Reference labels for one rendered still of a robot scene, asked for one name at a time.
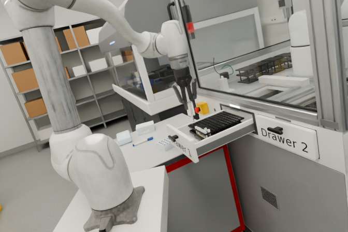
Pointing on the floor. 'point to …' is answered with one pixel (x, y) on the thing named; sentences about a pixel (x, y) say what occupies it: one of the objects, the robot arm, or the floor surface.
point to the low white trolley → (190, 182)
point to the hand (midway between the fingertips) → (190, 108)
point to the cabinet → (286, 189)
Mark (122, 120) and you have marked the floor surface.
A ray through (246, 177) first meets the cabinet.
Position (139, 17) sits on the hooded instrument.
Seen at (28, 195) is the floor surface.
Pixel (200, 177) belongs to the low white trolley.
